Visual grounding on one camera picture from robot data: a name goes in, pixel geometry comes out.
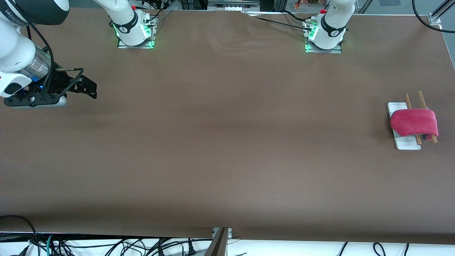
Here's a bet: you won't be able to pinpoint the pink terry towel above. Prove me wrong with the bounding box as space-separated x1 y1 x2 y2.
390 108 439 138

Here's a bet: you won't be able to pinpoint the brown table cover sheet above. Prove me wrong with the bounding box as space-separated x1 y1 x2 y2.
0 7 455 246

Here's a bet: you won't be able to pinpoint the orange background object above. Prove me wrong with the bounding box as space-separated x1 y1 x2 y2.
293 0 328 10

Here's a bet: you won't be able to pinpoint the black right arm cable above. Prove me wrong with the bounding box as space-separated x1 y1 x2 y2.
6 0 85 104

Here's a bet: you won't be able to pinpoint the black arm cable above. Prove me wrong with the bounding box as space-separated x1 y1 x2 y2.
6 0 85 104
412 0 455 34

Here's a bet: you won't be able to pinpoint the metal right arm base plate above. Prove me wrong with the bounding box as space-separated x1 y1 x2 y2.
117 15 157 49

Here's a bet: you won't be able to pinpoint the thick black floor cable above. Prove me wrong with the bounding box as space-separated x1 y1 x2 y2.
0 215 40 246

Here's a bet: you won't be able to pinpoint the tangled black floor cables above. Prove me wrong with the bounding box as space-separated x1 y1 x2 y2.
7 238 201 256

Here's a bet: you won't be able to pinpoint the aluminium extrusion rail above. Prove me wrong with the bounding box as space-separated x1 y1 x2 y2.
208 0 261 11

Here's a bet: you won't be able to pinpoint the metal table frame bracket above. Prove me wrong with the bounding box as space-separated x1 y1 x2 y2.
203 227 233 256

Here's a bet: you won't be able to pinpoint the black table power cable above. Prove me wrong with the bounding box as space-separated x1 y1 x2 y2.
245 12 315 32
283 10 317 22

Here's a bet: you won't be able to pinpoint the white rack base plate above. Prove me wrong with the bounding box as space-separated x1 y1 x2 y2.
387 102 421 150

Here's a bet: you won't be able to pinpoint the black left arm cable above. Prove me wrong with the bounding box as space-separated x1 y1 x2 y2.
412 0 455 34

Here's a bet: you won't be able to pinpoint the aluminium frame corner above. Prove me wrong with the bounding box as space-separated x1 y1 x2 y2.
428 0 452 26

